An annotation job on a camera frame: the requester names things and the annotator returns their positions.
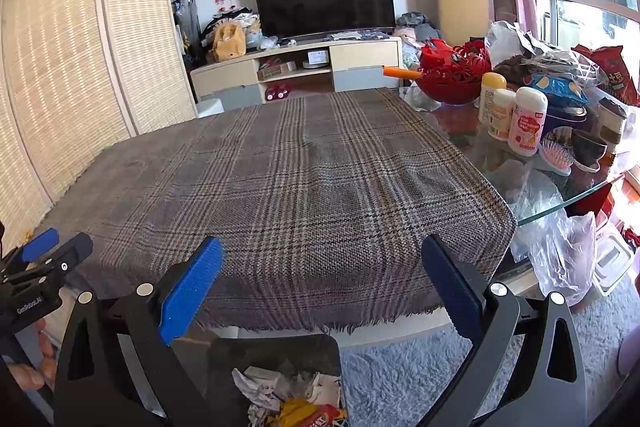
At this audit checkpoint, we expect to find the grey plaid tablecloth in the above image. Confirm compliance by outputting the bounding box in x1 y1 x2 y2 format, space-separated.
30 88 518 333

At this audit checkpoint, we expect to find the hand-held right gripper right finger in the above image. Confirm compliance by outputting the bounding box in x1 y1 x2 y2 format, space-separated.
421 234 588 427

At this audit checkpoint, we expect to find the woven folding screen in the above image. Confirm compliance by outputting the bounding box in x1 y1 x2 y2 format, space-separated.
0 0 198 253

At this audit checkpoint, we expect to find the clear storage box white lid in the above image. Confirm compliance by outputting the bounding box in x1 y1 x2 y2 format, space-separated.
592 224 636 298

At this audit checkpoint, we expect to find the person's left hand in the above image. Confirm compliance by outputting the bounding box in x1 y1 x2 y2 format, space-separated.
10 319 57 390

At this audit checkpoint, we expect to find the yellow plush backpack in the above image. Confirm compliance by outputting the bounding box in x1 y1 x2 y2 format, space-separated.
211 23 247 64

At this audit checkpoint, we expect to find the small white bottle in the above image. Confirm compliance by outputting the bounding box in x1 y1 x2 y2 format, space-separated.
487 89 517 140

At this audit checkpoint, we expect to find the pile of clothes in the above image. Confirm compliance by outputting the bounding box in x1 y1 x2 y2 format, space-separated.
395 12 441 42

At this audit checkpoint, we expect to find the beige and grey TV stand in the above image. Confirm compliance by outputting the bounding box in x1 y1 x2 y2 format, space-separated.
190 36 403 110

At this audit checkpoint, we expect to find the black trash bin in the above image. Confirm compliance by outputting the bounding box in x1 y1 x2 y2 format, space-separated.
206 333 347 427

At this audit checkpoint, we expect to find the silver foil bag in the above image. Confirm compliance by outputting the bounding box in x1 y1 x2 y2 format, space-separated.
485 21 536 65

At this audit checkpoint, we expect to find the yellow-capped white bottle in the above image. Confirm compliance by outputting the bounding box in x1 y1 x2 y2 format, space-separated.
478 73 507 124

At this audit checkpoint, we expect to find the dark cup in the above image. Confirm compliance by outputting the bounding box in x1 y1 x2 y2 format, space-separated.
570 129 608 172

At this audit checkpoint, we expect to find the clear plastic bag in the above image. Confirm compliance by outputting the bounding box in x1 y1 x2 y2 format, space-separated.
492 159 598 308

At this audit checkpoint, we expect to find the red and white wrapper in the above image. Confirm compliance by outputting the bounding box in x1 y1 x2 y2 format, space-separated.
305 409 348 427

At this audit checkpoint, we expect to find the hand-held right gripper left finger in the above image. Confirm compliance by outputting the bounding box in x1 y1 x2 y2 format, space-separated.
54 236 223 427

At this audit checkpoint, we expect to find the blue snack bag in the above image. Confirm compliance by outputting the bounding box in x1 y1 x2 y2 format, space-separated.
527 73 588 105

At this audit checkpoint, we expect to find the small cardboard box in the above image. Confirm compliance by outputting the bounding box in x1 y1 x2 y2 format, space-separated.
257 61 297 81

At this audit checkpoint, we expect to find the red snack bag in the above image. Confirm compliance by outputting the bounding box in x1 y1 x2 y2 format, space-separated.
572 44 640 105

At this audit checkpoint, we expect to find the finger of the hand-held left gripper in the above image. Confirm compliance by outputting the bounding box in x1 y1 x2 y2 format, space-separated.
5 233 94 293
0 228 60 278

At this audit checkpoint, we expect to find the brown paper cup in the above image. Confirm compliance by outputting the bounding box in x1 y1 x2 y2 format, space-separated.
597 97 628 145

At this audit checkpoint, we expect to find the white paper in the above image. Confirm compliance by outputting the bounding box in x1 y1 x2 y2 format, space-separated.
232 367 281 413

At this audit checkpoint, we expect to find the grey shaggy rug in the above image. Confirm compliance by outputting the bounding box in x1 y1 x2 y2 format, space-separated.
340 277 640 427

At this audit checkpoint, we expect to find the white bottle pink label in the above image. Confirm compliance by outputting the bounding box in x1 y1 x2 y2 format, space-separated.
507 87 548 156

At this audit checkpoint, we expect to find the yellow paper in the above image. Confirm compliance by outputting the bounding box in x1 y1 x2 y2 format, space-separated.
272 399 321 427

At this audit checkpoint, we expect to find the pink hairbrush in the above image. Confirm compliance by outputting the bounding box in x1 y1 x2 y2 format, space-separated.
541 132 575 176

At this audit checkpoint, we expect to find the red plastic basket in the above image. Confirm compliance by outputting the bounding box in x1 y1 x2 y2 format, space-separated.
417 39 493 105

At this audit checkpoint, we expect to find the dark blue round tin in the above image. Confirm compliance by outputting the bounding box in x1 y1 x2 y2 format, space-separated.
542 102 591 135

